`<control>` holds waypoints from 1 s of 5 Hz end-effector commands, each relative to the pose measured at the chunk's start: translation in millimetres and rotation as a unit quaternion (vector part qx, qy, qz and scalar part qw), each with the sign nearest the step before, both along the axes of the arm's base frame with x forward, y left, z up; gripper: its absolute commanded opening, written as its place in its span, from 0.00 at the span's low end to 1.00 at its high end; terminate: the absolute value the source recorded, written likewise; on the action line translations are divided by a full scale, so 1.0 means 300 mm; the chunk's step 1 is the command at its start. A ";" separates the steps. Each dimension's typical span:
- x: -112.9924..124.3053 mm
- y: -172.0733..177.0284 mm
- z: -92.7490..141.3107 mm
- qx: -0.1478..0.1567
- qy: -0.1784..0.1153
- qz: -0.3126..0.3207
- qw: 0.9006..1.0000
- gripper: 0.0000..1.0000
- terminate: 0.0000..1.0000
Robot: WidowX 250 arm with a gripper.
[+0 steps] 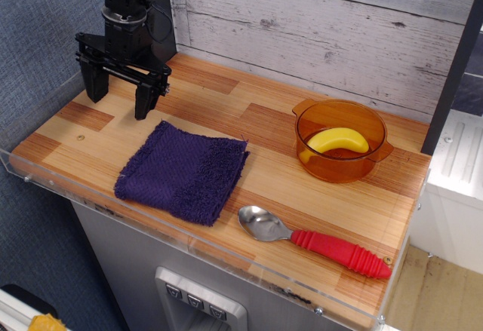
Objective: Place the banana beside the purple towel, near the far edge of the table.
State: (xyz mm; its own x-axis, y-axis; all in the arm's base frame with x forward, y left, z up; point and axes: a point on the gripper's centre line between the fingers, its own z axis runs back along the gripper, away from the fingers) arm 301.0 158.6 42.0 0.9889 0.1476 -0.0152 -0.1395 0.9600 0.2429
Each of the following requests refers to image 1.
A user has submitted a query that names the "grey toy fridge cabinet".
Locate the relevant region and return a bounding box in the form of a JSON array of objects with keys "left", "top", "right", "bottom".
[{"left": 70, "top": 199, "right": 340, "bottom": 331}]

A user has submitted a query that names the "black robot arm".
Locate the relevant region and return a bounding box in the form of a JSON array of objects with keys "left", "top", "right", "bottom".
[{"left": 75, "top": 0, "right": 177, "bottom": 120}]

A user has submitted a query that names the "white toy sink unit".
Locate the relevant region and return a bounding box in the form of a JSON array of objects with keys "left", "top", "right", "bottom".
[{"left": 409, "top": 110, "right": 482, "bottom": 273}]

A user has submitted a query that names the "yellow toy banana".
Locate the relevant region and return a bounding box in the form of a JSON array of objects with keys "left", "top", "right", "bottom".
[{"left": 307, "top": 127, "right": 369, "bottom": 153}]

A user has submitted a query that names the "dark grey vertical post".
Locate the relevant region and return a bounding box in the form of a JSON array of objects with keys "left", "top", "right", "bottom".
[{"left": 149, "top": 0, "right": 177, "bottom": 63}]

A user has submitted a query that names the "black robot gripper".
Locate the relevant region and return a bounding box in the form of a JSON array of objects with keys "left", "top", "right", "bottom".
[{"left": 75, "top": 22, "right": 171, "bottom": 121}]

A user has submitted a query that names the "dark right frame post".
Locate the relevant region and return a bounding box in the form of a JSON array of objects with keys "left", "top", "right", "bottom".
[{"left": 421, "top": 0, "right": 482, "bottom": 155}]

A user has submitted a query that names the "clear acrylic table guard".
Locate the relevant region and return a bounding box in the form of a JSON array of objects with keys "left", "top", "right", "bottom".
[{"left": 0, "top": 70, "right": 431, "bottom": 331}]

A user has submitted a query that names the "red-handled metal spoon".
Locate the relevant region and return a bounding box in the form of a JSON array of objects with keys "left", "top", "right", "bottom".
[{"left": 238, "top": 205, "right": 392, "bottom": 279}]

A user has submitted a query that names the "orange transparent plastic pot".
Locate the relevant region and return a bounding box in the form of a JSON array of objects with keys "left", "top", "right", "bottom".
[{"left": 292, "top": 100, "right": 393, "bottom": 183}]

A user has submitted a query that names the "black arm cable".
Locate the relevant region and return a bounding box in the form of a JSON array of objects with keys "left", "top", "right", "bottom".
[{"left": 145, "top": 2, "right": 174, "bottom": 44}]

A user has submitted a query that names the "purple folded towel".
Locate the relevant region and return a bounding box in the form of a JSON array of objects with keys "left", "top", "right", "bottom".
[{"left": 114, "top": 121, "right": 249, "bottom": 226}]

